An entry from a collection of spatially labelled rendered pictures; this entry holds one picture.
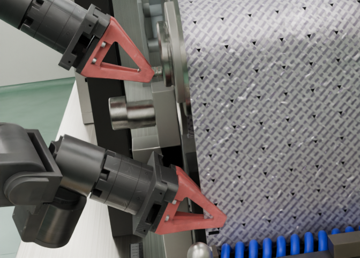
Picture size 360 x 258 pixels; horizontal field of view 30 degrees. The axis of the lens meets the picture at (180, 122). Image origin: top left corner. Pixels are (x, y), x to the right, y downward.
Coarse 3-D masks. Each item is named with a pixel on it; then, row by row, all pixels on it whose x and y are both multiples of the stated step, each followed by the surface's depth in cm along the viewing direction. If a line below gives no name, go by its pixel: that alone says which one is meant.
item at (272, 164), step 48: (288, 96) 72; (336, 96) 73; (240, 144) 74; (288, 144) 74; (336, 144) 74; (240, 192) 75; (288, 192) 76; (336, 192) 76; (240, 240) 77; (288, 240) 78
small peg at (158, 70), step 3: (159, 66) 77; (138, 69) 77; (153, 69) 77; (156, 69) 77; (159, 69) 77; (156, 72) 77; (159, 72) 77; (156, 75) 77; (159, 75) 77; (162, 75) 77; (153, 78) 77
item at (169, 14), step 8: (168, 8) 73; (168, 16) 72; (168, 24) 72; (176, 32) 71; (176, 40) 71; (176, 48) 71; (176, 56) 71; (176, 64) 71; (176, 72) 72; (176, 80) 72; (176, 88) 73; (176, 96) 76
